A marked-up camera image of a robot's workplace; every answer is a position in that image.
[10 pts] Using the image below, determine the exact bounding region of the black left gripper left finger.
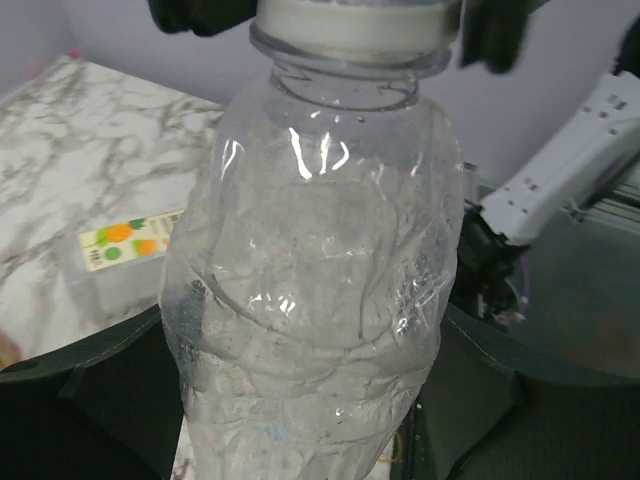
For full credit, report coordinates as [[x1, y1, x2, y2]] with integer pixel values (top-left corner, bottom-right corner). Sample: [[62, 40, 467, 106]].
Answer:
[[1, 309, 183, 479]]

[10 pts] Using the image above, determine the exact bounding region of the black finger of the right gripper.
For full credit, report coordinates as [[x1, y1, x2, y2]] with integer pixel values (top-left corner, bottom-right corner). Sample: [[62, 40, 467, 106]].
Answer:
[[459, 0, 546, 75], [147, 0, 258, 37]]

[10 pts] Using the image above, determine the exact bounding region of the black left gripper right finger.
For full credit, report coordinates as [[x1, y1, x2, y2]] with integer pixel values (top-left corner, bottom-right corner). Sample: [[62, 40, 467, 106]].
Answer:
[[399, 306, 639, 479]]

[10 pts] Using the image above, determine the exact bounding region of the orange label clear bottle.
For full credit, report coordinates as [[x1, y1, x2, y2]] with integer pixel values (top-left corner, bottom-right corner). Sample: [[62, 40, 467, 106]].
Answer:
[[56, 209, 183, 320]]

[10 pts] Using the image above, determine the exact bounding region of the clear plastic bottle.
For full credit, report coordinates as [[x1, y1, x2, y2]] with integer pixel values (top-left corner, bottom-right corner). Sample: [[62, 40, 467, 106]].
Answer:
[[159, 39, 464, 479]]

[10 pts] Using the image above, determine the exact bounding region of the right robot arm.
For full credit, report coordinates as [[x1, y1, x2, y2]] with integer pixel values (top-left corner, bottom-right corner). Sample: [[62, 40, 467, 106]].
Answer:
[[149, 1, 639, 479]]

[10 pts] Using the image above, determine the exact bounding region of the yellow rubber band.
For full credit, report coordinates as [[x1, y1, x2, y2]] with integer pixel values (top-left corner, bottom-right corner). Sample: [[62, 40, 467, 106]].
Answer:
[[378, 431, 404, 464]]

